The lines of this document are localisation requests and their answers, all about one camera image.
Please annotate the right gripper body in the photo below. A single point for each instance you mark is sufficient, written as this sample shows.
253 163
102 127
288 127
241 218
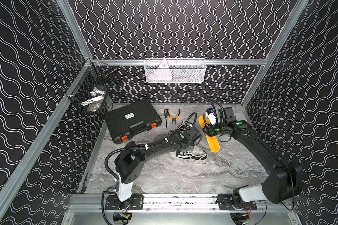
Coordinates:
215 129

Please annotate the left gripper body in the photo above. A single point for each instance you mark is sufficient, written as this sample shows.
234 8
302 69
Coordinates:
194 136

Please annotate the black canvas sneaker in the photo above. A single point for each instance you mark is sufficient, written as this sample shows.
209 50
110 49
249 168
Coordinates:
196 155
183 125

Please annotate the orange insole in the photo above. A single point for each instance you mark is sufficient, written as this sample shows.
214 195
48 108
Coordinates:
212 140

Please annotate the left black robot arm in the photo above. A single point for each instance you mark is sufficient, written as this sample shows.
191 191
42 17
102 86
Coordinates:
126 164

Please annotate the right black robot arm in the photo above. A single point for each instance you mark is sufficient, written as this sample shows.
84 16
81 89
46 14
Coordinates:
284 179

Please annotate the yellow black screwdriver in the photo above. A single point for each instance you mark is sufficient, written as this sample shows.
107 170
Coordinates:
166 117

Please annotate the black plastic tool case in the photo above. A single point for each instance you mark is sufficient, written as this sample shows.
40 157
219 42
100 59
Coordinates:
126 122

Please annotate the pink triangle card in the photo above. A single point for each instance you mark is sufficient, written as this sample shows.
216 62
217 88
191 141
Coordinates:
163 64

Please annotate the white items in black basket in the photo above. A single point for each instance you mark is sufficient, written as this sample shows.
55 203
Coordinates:
96 98

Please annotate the orange handled pliers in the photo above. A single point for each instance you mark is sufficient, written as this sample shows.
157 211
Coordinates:
174 117

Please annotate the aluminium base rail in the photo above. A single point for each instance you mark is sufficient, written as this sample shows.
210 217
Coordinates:
177 202

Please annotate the white wire wall basket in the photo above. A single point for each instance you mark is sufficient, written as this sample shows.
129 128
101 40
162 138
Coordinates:
186 70

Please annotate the black wire wall basket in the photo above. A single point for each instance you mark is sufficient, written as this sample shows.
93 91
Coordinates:
99 74

